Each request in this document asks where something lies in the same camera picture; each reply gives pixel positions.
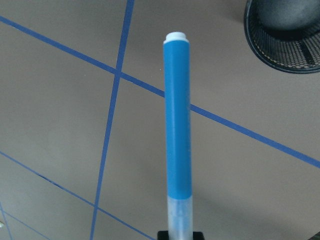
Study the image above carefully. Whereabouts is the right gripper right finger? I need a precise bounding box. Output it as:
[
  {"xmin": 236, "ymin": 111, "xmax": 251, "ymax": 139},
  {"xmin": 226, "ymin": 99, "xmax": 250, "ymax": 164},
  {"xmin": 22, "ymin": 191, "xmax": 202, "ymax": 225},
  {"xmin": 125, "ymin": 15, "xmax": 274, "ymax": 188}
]
[{"xmin": 192, "ymin": 231, "xmax": 204, "ymax": 240}]

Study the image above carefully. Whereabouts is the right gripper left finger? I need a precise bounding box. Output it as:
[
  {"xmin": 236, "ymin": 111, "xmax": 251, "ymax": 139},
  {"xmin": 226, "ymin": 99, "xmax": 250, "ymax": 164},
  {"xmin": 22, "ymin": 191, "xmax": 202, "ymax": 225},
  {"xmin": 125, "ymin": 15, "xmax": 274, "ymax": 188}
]
[{"xmin": 157, "ymin": 231, "xmax": 170, "ymax": 240}]

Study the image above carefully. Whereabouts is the blue highlighter pen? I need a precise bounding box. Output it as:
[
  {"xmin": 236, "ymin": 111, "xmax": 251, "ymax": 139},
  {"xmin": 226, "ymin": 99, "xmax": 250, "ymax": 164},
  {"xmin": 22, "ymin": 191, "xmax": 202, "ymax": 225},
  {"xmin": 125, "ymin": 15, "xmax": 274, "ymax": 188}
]
[{"xmin": 163, "ymin": 31, "xmax": 193, "ymax": 240}]

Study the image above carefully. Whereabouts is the brown paper table mat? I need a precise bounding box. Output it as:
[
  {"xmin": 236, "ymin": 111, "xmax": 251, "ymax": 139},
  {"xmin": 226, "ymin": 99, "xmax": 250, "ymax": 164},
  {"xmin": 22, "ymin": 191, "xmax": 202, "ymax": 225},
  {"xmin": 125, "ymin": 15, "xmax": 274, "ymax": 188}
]
[{"xmin": 0, "ymin": 0, "xmax": 320, "ymax": 240}]

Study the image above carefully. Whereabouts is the black mesh cup right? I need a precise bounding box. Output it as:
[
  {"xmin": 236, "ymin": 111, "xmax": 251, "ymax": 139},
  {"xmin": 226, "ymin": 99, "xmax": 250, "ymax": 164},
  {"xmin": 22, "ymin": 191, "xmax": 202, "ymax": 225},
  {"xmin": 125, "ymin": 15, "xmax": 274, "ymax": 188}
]
[{"xmin": 243, "ymin": 0, "xmax": 320, "ymax": 74}]

